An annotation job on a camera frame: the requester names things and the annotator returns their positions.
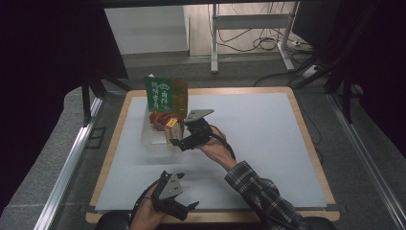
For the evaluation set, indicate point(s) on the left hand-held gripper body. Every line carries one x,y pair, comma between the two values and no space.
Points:
169,189

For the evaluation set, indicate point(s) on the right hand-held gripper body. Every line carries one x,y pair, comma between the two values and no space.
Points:
199,127

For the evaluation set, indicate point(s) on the small yellow and red box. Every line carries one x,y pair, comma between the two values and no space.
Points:
174,131

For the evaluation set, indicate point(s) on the clear plastic container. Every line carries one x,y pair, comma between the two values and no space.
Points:
153,140

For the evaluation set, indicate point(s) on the green and red meat packet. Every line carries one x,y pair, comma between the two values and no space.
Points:
162,96

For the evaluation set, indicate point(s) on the person's right hand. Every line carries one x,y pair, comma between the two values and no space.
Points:
217,151

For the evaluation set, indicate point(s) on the person's left hand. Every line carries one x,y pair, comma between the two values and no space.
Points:
145,217

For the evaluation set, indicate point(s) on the person's left leg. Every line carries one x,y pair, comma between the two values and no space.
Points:
111,222

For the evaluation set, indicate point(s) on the person's leg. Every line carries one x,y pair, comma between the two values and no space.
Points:
111,222
320,224

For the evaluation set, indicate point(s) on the white table mat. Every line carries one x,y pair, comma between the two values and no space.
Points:
271,127

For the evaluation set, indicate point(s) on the black metal stand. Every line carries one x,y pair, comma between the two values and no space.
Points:
346,96
86,99

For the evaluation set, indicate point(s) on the white partition panel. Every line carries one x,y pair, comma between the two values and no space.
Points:
143,28

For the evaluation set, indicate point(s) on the white power strip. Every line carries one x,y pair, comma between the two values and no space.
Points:
310,72

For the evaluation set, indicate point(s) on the person's right leg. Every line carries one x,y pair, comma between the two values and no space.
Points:
320,224

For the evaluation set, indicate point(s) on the black curtain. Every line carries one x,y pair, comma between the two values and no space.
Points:
376,64
38,80

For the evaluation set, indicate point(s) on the aluminium rail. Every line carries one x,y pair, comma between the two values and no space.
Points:
63,172
367,163

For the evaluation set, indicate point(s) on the white metal desk frame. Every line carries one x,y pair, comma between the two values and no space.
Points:
249,22

